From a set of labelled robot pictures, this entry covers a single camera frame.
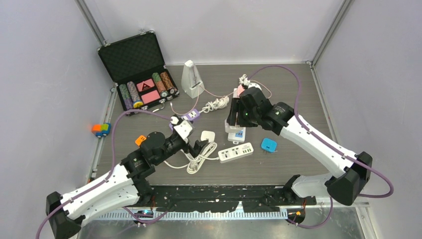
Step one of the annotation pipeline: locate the pink cube socket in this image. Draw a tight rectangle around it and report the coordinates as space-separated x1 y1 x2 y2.
234 84 245 98

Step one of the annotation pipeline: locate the white coiled cable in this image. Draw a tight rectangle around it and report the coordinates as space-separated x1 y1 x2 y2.
163 141 221 175

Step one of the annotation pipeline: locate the white grey power strip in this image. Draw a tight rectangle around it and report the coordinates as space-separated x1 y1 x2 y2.
217 142 254 163

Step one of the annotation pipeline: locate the white bundled cord with plug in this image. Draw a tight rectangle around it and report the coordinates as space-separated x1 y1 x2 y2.
199 96 230 115

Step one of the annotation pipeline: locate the purple power strip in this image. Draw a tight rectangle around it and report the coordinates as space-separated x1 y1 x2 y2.
173 109 200 124

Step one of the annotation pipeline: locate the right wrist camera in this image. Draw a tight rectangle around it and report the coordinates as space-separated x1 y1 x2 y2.
241 78 262 90

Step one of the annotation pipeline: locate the orange blue toy car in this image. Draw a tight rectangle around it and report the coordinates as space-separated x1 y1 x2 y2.
91 123 111 138

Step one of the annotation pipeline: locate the orange power strip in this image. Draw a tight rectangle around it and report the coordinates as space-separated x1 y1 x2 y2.
135 135 146 147

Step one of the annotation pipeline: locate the blue charger adapter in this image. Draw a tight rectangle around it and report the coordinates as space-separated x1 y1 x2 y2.
260 138 278 153

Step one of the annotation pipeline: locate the white adapter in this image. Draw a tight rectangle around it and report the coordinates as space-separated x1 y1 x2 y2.
201 130 215 143

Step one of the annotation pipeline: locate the black poker chip case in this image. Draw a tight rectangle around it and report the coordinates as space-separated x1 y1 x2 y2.
97 31 180 111

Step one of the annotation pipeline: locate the white metronome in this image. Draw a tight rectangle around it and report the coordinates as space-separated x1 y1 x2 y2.
181 60 205 99

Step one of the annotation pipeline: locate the pink charging cable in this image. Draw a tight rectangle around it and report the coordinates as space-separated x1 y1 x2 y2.
170 79 273 117

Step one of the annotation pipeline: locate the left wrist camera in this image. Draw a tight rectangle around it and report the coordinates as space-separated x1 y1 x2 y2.
170 116 194 142

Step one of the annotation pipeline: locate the white cube socket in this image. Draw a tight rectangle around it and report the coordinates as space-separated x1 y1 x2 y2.
224 120 244 133

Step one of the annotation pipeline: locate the long white colourful power strip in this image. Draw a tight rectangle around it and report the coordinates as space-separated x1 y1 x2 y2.
227 88 246 144

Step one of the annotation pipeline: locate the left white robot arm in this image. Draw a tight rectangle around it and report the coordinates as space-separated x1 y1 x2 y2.
46 131 208 239

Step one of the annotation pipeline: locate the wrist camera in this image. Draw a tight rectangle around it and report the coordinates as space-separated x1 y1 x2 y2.
170 116 194 142
241 78 262 90

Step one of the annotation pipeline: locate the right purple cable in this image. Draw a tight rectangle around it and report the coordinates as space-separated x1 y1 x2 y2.
247 64 395 230

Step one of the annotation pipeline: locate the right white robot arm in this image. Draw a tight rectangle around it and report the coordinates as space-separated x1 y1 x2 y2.
225 86 373 206

